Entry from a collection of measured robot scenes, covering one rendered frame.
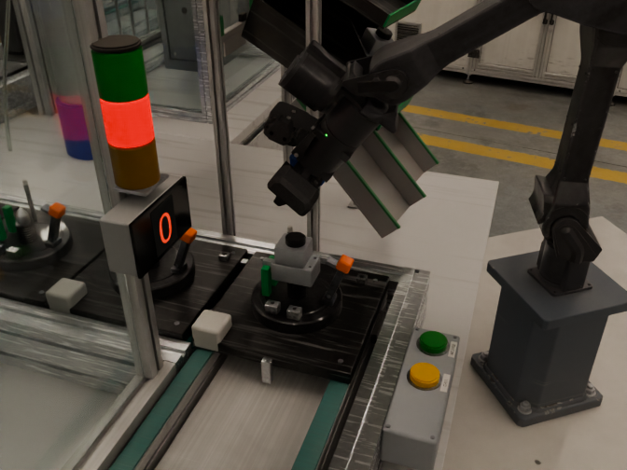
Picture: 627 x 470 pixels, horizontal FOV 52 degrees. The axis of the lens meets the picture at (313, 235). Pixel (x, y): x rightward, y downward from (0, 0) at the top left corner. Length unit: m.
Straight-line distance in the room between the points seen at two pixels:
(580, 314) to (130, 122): 0.61
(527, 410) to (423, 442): 0.23
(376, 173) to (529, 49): 3.77
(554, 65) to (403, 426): 4.22
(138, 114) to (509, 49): 4.36
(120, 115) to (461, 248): 0.86
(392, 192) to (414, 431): 0.52
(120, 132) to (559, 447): 0.72
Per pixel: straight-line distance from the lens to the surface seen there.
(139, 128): 0.70
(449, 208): 1.51
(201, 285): 1.06
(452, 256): 1.34
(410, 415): 0.86
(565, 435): 1.03
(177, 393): 0.92
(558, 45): 4.88
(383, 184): 1.21
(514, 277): 0.95
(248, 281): 1.06
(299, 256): 0.92
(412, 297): 1.05
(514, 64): 4.96
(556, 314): 0.90
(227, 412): 0.92
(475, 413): 1.02
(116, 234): 0.73
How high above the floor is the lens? 1.59
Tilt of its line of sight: 32 degrees down
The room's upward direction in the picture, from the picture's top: straight up
